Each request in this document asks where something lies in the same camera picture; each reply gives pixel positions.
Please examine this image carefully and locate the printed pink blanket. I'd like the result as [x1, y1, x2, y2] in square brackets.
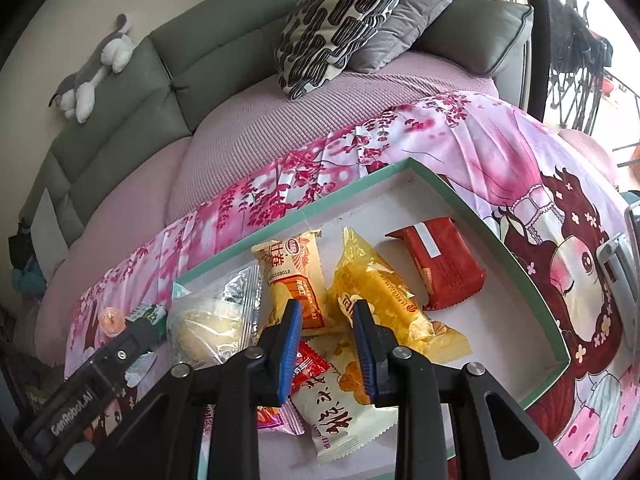
[65, 90, 640, 480]

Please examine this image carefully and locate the grey device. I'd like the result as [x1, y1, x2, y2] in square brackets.
[595, 200, 640, 321]

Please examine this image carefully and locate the black metal rack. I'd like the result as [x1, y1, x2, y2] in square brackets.
[547, 0, 615, 136]

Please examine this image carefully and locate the orange round candy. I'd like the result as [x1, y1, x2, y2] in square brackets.
[98, 308, 125, 337]

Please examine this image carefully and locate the white box with teal rim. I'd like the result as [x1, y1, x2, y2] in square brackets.
[172, 157, 571, 480]

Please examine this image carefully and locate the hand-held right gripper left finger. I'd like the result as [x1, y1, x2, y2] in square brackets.
[75, 300, 303, 480]

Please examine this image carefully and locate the black bag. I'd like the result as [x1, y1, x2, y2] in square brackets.
[7, 217, 33, 271]

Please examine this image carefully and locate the black patterned pillow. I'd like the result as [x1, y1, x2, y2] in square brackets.
[274, 0, 415, 101]

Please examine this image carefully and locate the round pastry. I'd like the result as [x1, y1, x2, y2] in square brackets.
[166, 264, 264, 367]

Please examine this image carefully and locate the grey pillow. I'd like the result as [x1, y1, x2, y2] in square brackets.
[350, 0, 467, 75]

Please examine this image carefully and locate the pink snack packet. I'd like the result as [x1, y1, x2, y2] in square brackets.
[257, 402, 306, 436]

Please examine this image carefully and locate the blue cloth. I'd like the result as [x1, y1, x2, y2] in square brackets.
[12, 255, 48, 296]

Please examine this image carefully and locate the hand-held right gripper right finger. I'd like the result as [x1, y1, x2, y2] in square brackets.
[352, 300, 581, 480]

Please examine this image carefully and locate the yellow orange snack packet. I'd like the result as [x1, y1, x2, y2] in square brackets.
[251, 229, 328, 336]

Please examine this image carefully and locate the white cookie print snack packet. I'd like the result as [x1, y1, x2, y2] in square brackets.
[290, 332, 401, 466]

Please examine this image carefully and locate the light grey cushion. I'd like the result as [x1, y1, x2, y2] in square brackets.
[31, 187, 71, 266]

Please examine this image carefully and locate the yellow transparent snack packet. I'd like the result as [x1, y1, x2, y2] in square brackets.
[326, 226, 473, 361]

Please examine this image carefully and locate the grey white plush toy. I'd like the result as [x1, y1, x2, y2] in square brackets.
[48, 14, 137, 124]

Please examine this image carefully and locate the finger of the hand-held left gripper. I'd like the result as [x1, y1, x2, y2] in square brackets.
[95, 321, 167, 378]

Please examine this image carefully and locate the small red snack packet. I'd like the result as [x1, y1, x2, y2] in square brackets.
[290, 340, 332, 408]

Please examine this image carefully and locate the grey sofa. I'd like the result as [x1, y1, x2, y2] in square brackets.
[20, 0, 536, 361]

